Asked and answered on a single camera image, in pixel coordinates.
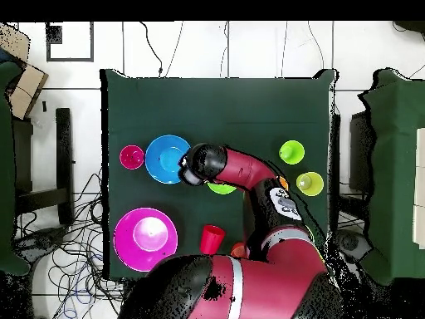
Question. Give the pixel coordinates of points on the small green plastic bowl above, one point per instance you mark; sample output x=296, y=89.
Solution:
x=220, y=189

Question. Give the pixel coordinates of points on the blue plastic bowl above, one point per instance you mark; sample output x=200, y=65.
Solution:
x=159, y=159

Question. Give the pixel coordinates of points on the red plastic cup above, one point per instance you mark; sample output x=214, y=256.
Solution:
x=211, y=239

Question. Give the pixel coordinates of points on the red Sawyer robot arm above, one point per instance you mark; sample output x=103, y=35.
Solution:
x=265, y=282

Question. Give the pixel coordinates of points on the white boxes stack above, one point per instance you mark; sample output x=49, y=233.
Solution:
x=420, y=166

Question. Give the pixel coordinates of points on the orange plastic cup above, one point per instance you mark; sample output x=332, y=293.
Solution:
x=284, y=182

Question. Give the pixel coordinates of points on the dark green tablecloth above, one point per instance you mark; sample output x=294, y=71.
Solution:
x=215, y=99

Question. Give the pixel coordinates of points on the red-orange plastic cup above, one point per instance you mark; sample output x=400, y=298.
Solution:
x=238, y=251

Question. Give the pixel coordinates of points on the magenta plastic cup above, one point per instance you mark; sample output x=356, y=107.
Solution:
x=132, y=157

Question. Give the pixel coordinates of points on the light green plastic cup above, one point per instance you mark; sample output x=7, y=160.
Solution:
x=295, y=156

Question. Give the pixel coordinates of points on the yellow plastic cup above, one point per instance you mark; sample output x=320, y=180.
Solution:
x=315, y=186

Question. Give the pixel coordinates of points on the large pink plastic bowl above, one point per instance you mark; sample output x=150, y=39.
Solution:
x=126, y=239

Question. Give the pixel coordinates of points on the black box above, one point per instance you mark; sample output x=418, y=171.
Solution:
x=358, y=153

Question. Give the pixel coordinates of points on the grey rounded base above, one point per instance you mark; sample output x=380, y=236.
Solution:
x=350, y=242

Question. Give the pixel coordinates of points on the grey base with black knob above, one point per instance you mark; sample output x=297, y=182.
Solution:
x=43, y=241

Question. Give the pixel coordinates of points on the green cloth covered table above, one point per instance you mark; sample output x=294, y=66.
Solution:
x=5, y=166
x=395, y=166

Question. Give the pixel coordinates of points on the brown cardboard box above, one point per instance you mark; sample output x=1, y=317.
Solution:
x=26, y=86

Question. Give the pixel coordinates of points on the black stand frame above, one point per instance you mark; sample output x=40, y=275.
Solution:
x=63, y=149

